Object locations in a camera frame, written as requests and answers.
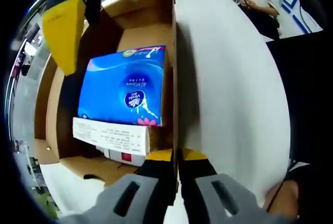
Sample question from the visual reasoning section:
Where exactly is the white desk partition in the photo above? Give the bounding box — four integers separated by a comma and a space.
11, 75, 44, 139

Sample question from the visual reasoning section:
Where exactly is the brown cardboard shoe box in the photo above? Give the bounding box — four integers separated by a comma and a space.
33, 0, 180, 190

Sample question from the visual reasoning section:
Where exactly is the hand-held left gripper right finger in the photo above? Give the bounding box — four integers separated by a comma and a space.
178, 148, 289, 224

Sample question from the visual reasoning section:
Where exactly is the red wall screen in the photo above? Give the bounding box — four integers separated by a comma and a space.
11, 49, 25, 76

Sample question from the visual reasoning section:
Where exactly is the white printed carton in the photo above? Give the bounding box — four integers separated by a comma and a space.
71, 116, 151, 156

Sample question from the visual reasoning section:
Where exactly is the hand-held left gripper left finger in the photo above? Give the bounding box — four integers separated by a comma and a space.
56, 149, 180, 224

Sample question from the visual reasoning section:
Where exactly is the white bottle red label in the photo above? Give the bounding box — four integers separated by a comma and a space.
95, 145, 150, 168

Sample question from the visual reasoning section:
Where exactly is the blue tissue pack soft item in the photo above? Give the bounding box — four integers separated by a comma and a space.
77, 44, 167, 127

